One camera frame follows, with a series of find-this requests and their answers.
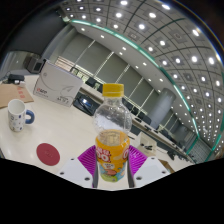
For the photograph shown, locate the white dotted mug blue handle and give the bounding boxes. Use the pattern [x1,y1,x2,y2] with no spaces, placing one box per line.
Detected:
[7,98,36,133]

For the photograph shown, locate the flat round red coaster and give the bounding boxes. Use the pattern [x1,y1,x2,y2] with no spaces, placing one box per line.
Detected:
[35,142,61,167]

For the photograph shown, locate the small open beige box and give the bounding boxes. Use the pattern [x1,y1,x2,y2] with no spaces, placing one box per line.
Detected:
[136,131,158,158]

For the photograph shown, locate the yellow-capped clear drink bottle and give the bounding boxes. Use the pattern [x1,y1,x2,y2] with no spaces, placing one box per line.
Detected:
[92,83,133,183]

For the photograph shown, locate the black tablet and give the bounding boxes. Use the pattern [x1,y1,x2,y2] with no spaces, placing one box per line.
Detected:
[72,93,102,117]

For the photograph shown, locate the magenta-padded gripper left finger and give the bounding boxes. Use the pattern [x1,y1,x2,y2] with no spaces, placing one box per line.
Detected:
[55,144,100,189]

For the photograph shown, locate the round ceiling lights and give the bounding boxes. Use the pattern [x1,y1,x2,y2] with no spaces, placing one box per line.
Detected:
[63,0,224,151]

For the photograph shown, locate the black device with cables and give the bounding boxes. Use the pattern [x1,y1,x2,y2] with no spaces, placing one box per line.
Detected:
[7,73,25,85]

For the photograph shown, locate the large white cardboard box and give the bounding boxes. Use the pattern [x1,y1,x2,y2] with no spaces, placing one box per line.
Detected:
[32,60,84,108]

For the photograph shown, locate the grey boxy monitor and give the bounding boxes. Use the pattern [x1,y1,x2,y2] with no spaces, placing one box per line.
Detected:
[27,56,46,73]

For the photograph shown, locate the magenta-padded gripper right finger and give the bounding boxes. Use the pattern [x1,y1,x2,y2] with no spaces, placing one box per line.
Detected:
[126,144,172,189]

